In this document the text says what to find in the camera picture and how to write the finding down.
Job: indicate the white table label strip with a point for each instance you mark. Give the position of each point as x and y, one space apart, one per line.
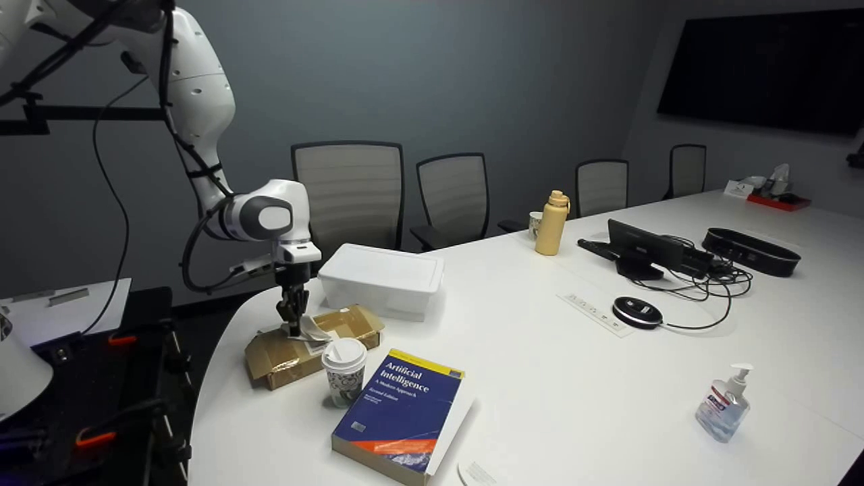
595 311

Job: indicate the yellow bottle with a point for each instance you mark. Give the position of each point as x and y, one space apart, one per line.
551 226

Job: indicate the black oval soundbar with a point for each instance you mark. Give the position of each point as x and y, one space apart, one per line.
752 250

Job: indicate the black conference display device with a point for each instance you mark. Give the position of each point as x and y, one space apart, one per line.
649 248

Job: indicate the clear plastic wrap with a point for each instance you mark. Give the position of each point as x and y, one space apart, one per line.
320 330

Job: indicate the clear hand sanitiser bottle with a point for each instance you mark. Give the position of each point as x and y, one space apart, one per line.
721 407

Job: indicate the white flat box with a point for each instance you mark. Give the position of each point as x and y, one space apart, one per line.
381 283

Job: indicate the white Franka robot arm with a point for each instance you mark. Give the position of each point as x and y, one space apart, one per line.
204 99

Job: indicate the black wall screen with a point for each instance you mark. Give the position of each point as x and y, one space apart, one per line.
764 72

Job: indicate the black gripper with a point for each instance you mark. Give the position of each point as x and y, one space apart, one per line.
293 287

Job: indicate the brown cardboard box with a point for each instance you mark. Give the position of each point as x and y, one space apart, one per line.
273 366

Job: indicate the white paper coffee cup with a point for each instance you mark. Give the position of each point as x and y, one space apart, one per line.
344 369

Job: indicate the small white card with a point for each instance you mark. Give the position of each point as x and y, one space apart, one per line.
736 188

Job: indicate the white clipboard paper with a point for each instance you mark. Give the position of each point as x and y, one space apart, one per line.
68 307

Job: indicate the round black speaker puck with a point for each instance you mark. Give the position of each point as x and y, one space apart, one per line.
639 311

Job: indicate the red tray with tissues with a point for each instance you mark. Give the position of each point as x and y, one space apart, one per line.
776 192

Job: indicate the grey mesh office chair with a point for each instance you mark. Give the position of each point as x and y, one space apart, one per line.
599 188
354 189
686 168
451 196

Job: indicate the blue textbook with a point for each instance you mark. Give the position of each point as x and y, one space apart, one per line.
400 408

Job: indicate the small white cup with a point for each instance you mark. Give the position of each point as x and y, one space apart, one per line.
536 223

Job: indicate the black equipment cart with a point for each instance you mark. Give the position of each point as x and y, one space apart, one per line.
97 395

